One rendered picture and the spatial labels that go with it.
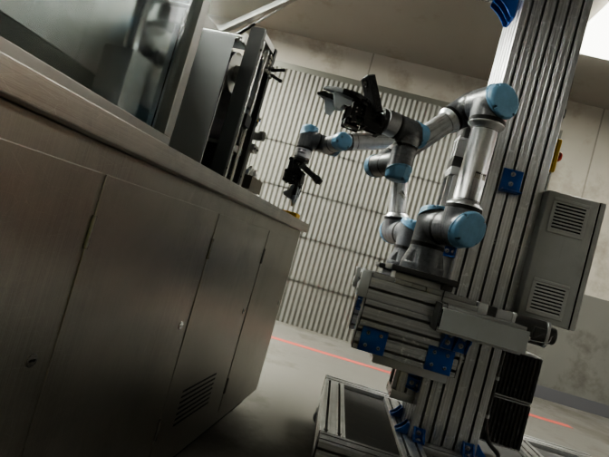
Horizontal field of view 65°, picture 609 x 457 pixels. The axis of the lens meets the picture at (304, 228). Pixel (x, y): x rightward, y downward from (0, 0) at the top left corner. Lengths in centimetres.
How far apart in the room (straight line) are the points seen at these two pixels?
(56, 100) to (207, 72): 114
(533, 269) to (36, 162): 161
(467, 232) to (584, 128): 421
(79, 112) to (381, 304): 118
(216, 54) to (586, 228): 145
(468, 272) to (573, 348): 370
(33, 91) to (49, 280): 28
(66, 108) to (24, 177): 10
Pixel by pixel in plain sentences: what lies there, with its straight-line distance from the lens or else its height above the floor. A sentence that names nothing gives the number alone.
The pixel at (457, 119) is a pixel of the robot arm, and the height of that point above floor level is 135.
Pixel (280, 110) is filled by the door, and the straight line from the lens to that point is 516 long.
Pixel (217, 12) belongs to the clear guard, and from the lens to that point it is 236.
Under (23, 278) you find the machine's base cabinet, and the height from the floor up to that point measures 64.
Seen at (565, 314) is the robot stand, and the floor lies 81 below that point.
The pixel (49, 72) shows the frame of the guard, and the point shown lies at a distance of 76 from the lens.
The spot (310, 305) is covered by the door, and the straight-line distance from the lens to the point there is 492.
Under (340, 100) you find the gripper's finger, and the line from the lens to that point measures 138.
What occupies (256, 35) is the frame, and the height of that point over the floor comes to 141.
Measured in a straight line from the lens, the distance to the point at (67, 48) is 80.
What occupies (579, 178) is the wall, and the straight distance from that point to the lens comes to 555.
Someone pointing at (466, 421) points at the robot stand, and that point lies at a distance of 195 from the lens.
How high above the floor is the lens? 79
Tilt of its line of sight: 2 degrees up
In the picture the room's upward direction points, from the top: 16 degrees clockwise
